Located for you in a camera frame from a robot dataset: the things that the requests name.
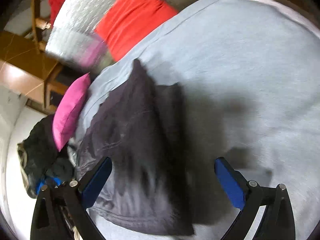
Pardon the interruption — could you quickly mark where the dark quilted zip jacket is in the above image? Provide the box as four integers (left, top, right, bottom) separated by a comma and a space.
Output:
75, 59, 195, 237

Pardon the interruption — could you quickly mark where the pile of black clothes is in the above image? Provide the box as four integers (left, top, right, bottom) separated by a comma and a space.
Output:
24, 115, 75, 198

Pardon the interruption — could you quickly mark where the blue garment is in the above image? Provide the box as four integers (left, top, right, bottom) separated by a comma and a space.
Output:
35, 176, 62, 195

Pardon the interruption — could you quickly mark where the red-orange pillow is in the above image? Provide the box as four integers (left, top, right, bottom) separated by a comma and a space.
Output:
94, 0, 179, 62

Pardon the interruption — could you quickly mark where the pink pillow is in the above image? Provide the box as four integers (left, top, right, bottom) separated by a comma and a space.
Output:
52, 72, 91, 152

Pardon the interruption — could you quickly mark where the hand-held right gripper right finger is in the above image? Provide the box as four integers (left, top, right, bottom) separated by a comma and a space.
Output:
214, 157, 297, 240

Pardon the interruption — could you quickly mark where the wooden stair railing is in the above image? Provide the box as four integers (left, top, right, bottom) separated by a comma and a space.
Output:
24, 0, 53, 53

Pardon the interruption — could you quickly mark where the pale pink patterned cloth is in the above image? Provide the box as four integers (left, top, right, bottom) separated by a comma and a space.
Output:
67, 137, 80, 168

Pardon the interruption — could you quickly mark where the silver foil insulation mat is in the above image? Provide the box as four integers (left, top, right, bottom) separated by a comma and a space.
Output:
45, 0, 195, 70

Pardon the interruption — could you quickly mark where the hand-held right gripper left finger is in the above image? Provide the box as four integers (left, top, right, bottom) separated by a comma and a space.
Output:
30, 156, 113, 240

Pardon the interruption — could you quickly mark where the grey bed sheet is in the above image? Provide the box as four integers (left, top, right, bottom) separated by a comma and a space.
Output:
72, 0, 320, 240

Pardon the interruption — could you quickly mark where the beige fleece garment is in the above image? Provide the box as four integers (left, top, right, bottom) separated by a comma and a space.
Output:
17, 142, 38, 199

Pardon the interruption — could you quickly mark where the wooden cabinet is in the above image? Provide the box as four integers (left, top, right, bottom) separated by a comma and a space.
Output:
0, 31, 83, 113

